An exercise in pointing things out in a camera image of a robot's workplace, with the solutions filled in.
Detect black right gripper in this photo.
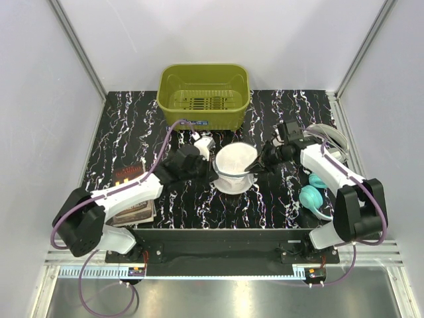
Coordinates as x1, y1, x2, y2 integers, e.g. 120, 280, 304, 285
246, 140, 293, 175

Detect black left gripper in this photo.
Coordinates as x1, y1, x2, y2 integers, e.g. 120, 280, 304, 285
181, 153, 218, 186

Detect white mesh laundry bag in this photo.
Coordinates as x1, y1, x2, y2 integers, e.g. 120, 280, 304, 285
213, 142, 258, 195

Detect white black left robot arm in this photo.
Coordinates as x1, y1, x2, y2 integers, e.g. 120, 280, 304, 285
50, 140, 217, 262

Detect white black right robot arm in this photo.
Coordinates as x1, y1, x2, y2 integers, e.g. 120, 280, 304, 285
245, 121, 388, 263

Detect teal cat-ear headphones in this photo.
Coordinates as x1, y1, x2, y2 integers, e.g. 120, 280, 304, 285
299, 173, 333, 221

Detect olive green plastic basket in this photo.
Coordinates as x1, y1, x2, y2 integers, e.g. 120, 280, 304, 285
156, 64, 250, 131

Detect dark orange paperback book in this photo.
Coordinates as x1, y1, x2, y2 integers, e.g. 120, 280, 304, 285
108, 161, 156, 227

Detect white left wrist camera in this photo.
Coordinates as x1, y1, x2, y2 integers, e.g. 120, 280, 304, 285
191, 132, 215, 161

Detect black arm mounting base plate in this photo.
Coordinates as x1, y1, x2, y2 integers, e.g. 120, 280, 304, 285
105, 229, 340, 280

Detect white slotted cable duct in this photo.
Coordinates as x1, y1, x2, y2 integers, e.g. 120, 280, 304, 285
58, 266, 145, 279

